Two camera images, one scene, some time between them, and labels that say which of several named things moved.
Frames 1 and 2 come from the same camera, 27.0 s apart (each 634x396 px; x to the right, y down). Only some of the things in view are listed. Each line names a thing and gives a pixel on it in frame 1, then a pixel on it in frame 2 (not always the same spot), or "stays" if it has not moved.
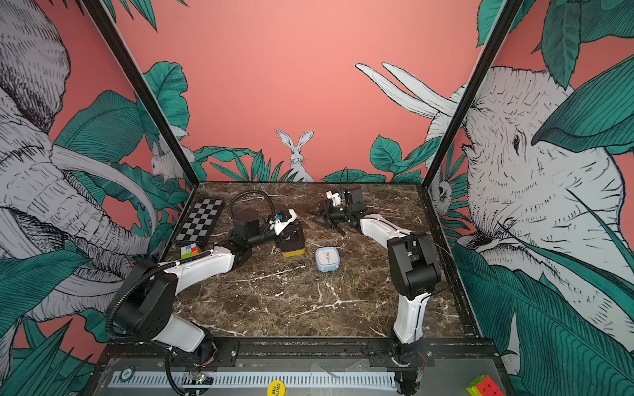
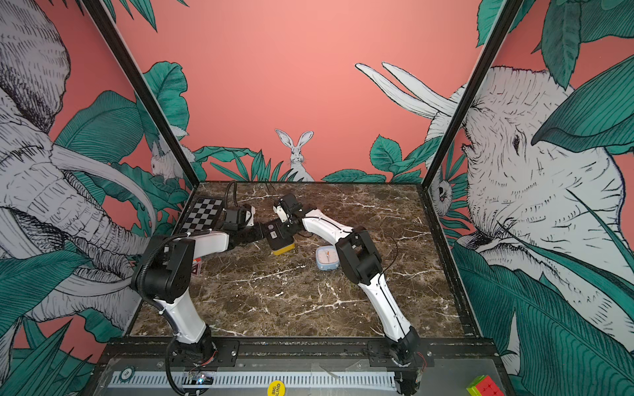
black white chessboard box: [200, 223] stays
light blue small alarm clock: [327, 258] stays
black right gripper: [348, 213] -> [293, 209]
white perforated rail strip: [261, 379] stays
